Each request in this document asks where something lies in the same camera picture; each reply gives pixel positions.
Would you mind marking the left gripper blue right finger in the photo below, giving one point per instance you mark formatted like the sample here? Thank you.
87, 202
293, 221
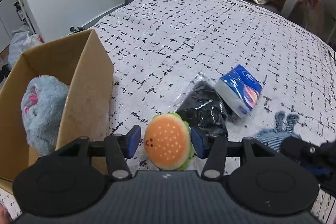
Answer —
200, 142

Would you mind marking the grey fluffy plush toy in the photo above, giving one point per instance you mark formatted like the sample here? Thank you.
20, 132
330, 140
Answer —
42, 107

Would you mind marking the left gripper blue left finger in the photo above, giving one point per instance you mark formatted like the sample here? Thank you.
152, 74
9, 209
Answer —
131, 141

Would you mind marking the white black patterned bedspread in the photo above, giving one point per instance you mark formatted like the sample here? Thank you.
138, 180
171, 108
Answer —
147, 52

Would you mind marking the cardboard box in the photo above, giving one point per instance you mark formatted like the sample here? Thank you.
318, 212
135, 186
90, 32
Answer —
81, 63

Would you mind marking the blue tissue pack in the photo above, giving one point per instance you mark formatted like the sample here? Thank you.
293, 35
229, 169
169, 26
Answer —
239, 90

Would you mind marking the hamburger plush toy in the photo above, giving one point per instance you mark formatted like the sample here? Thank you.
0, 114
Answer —
167, 142

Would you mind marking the black sneakers on floor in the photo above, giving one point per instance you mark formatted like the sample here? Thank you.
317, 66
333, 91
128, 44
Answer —
76, 29

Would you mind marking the black item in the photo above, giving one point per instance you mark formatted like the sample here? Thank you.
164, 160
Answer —
201, 106

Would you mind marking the grey white garbage bags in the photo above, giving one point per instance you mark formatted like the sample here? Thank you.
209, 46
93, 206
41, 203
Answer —
23, 39

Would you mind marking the blue denim plush toy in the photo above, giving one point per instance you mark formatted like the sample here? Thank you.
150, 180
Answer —
284, 128

